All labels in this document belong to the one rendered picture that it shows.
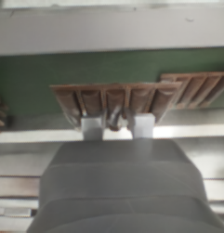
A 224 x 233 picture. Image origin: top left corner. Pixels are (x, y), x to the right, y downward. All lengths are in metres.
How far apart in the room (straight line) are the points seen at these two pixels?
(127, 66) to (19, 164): 0.33
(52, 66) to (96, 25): 0.08
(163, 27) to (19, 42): 0.17
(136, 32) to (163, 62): 0.05
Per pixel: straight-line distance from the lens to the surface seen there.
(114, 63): 0.23
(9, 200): 0.25
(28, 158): 0.44
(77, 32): 0.23
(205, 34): 0.24
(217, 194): 0.43
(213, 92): 0.30
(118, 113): 0.16
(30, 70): 0.26
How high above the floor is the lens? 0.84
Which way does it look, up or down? 28 degrees down
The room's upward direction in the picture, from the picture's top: 179 degrees counter-clockwise
